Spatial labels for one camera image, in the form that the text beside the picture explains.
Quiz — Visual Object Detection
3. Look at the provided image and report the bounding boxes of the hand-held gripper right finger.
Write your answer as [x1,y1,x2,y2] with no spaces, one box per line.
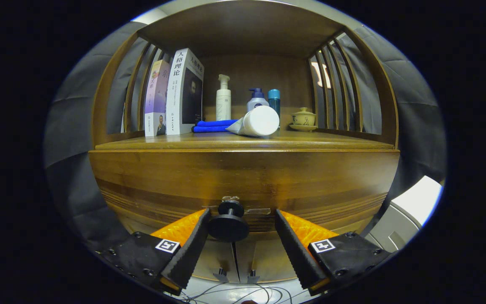
[274,209,391,296]

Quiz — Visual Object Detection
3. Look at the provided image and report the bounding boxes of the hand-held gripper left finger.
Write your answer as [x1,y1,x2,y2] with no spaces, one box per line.
[99,208,212,296]

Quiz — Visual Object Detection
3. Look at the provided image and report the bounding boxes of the black drawer knob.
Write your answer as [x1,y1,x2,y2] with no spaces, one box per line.
[208,199,250,243]

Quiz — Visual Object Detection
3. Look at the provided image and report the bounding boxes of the wooden drawer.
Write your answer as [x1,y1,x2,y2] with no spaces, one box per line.
[89,149,401,237]

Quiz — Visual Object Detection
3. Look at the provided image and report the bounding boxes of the white and green tube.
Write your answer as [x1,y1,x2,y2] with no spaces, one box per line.
[225,106,280,138]

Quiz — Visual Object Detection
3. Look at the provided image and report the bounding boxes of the wooden cabinet door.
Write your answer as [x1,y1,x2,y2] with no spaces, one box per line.
[235,236,311,283]
[192,239,240,283]

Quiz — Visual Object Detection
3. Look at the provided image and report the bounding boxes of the wooden cabinet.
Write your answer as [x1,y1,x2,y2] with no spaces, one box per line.
[89,0,401,284]

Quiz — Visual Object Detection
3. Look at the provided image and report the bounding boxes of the blue folded cloth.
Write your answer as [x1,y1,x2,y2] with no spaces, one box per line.
[191,119,239,133]

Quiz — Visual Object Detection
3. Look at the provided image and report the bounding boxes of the tan lidded teacup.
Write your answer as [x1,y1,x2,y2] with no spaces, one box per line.
[289,107,317,132]

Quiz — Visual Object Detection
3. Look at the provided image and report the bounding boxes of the white pump bottle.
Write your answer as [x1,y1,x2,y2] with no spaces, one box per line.
[216,74,232,122]

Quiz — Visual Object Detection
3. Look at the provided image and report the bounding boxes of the teal bottle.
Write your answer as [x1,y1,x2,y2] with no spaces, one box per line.
[268,89,281,117]

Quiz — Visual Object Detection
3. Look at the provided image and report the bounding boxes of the white bottle with blue cap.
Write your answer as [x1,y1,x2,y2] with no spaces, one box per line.
[246,88,270,112]

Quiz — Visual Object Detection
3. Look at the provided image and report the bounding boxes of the white book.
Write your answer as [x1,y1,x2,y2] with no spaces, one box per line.
[166,48,205,136]

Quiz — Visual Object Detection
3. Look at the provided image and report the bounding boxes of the purple book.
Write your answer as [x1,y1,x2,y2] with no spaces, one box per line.
[144,60,172,137]

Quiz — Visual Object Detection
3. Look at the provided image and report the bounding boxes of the black floor cables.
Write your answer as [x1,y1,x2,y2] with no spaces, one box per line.
[175,282,311,304]

